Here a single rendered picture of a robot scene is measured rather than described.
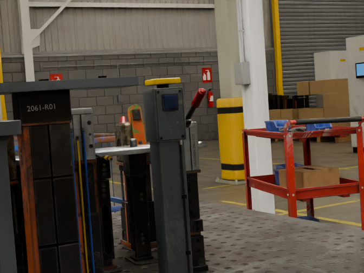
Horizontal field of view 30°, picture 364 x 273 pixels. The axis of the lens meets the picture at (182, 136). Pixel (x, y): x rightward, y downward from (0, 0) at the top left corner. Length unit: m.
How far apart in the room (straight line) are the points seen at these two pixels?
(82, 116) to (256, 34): 4.21
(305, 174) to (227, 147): 5.10
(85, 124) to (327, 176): 2.49
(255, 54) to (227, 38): 3.20
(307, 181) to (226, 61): 5.20
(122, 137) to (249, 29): 3.77
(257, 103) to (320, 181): 1.90
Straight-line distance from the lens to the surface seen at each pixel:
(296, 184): 3.83
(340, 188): 3.84
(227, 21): 8.82
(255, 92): 5.60
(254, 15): 5.66
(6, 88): 1.29
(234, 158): 8.75
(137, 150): 1.68
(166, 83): 1.42
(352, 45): 12.13
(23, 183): 1.38
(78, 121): 1.51
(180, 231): 1.45
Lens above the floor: 1.11
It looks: 3 degrees down
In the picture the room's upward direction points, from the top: 4 degrees counter-clockwise
